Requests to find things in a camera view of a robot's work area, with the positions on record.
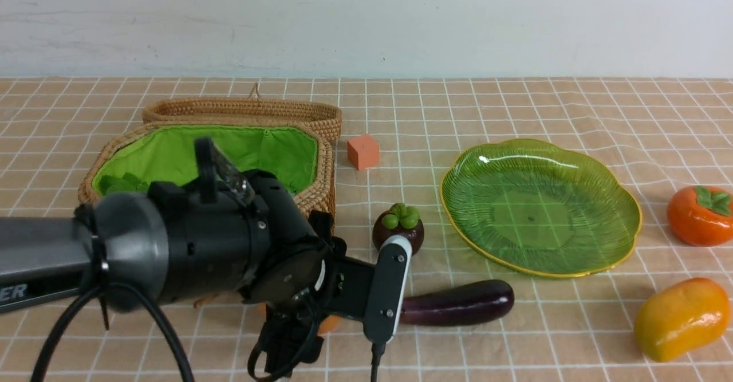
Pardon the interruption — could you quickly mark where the orange foam cube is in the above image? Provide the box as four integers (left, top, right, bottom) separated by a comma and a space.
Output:
346, 133, 381, 171

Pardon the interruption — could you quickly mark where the purple eggplant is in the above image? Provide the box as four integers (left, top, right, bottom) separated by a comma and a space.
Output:
400, 279, 515, 327

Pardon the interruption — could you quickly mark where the woven wicker basket lid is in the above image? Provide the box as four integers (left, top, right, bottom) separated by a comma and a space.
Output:
141, 84, 342, 142

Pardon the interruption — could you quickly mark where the woven wicker basket green lining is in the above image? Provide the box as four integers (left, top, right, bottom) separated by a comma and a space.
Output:
78, 121, 337, 308

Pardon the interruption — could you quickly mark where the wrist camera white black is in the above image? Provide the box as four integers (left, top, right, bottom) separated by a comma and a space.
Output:
363, 235, 413, 347

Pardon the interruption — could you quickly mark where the beige checkered tablecloth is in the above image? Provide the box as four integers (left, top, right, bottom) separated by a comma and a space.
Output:
1, 77, 732, 381

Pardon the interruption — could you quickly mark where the white daikon radish with leaves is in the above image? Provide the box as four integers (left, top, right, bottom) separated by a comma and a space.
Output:
97, 172, 149, 196

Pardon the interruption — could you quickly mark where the yellow orange mango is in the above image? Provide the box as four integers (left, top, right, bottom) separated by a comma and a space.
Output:
633, 277, 731, 362

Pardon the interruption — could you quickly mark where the brown potato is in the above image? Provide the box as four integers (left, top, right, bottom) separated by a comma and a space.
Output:
257, 304, 341, 336

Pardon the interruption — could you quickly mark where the green glass leaf plate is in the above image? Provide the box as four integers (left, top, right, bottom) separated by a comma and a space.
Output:
439, 139, 643, 279

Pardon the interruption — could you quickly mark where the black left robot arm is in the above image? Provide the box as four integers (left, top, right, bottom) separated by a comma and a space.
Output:
2, 136, 393, 381

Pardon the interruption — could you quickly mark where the dark purple mangosteen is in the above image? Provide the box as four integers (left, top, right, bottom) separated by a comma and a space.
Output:
372, 202, 425, 255

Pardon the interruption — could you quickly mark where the orange persimmon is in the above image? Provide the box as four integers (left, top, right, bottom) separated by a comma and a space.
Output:
667, 184, 732, 248

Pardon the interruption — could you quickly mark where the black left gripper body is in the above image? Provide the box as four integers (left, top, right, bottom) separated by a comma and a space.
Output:
241, 170, 374, 380

